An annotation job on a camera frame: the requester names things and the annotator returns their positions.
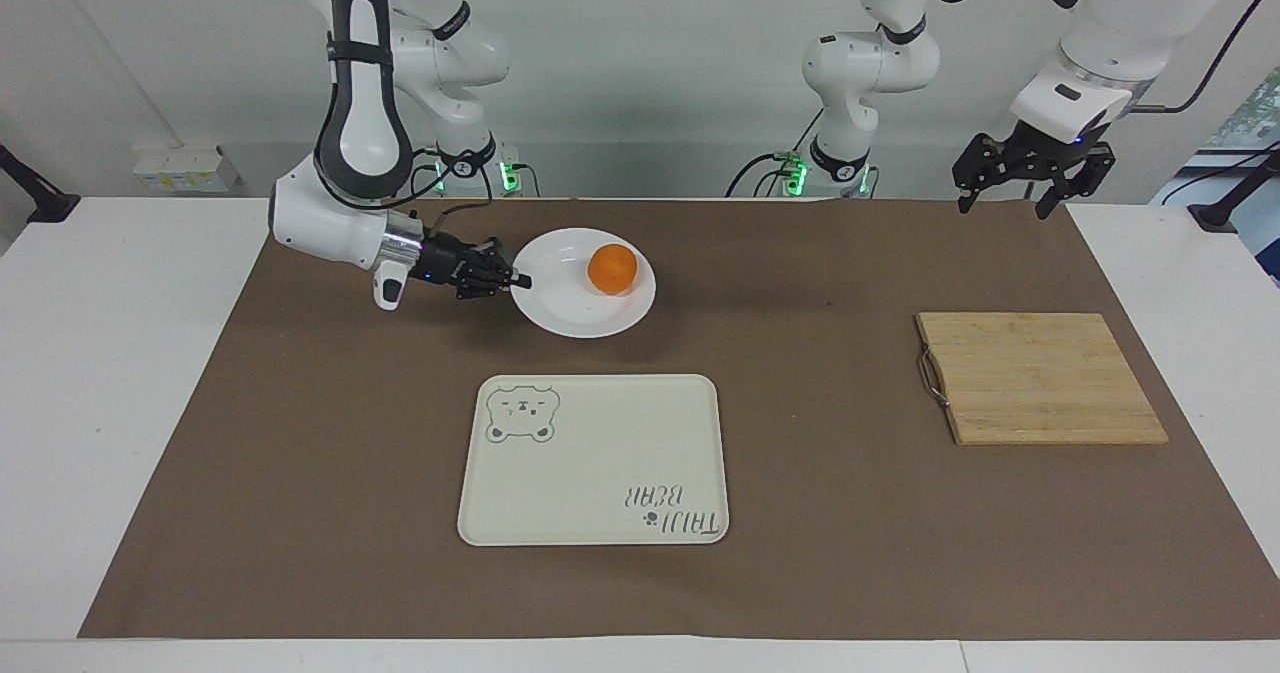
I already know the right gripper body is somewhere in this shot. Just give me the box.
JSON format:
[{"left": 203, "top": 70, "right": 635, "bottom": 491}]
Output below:
[{"left": 416, "top": 232, "right": 471, "bottom": 293}]

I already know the orange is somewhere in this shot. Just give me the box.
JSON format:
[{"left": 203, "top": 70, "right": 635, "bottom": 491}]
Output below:
[{"left": 587, "top": 243, "right": 639, "bottom": 297}]

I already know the wooden cutting board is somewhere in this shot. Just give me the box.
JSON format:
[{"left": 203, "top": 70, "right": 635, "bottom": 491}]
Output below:
[{"left": 916, "top": 312, "right": 1170, "bottom": 446}]

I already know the cream tray with bear print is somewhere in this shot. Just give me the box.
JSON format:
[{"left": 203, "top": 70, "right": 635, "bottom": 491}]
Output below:
[{"left": 457, "top": 373, "right": 730, "bottom": 547}]

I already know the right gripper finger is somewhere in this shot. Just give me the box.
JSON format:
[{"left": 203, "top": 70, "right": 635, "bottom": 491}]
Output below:
[
  {"left": 463, "top": 237, "right": 517, "bottom": 277},
  {"left": 455, "top": 273, "right": 534, "bottom": 302}
]

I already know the white round plate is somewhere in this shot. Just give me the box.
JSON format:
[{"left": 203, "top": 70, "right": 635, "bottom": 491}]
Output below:
[{"left": 510, "top": 227, "right": 658, "bottom": 340}]

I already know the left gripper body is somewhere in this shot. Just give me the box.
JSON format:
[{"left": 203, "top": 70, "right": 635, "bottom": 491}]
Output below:
[{"left": 999, "top": 123, "right": 1092, "bottom": 177}]

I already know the black stand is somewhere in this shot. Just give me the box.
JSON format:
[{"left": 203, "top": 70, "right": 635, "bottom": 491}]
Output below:
[
  {"left": 0, "top": 143, "right": 81, "bottom": 225},
  {"left": 1188, "top": 148, "right": 1280, "bottom": 234}
]

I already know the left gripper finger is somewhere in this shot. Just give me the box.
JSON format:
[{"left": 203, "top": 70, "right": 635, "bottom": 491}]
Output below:
[
  {"left": 951, "top": 133, "right": 1014, "bottom": 215},
  {"left": 1035, "top": 147, "right": 1117, "bottom": 221}
]

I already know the white power strip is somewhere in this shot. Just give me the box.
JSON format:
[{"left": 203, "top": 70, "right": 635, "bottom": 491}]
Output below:
[{"left": 133, "top": 144, "right": 242, "bottom": 194}]

